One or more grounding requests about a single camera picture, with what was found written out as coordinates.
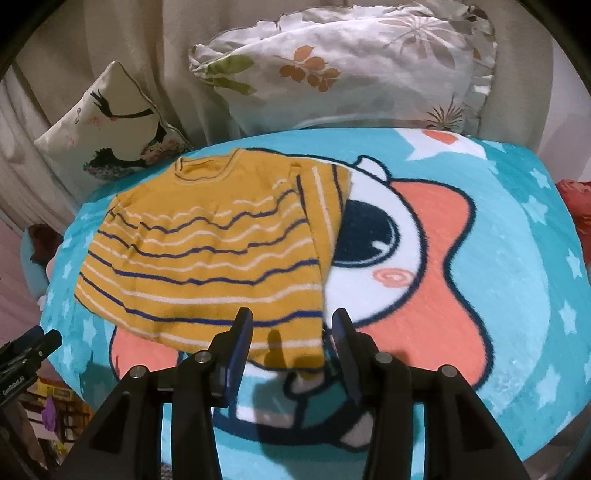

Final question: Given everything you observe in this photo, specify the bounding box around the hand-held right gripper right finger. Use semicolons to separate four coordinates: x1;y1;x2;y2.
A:
332;309;529;480

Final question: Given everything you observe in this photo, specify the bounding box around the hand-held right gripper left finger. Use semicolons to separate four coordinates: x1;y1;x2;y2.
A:
53;308;254;480

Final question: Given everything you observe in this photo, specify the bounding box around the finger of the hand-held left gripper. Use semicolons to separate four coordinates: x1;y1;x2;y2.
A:
0;325;63;370

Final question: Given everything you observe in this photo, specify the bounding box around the yellow striped sweater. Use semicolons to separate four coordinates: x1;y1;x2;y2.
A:
74;148;354;371

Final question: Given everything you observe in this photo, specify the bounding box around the dark red cloth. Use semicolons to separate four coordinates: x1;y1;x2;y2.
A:
27;223;64;269

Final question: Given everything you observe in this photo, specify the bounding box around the teal cartoon printed blanket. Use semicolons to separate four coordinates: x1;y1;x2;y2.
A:
21;127;591;480

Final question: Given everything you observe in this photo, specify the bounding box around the cream figure print cushion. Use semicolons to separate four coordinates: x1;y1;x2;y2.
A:
34;61;195;190

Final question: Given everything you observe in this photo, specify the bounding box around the white leaf print pillow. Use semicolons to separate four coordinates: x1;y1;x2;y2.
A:
188;0;498;139

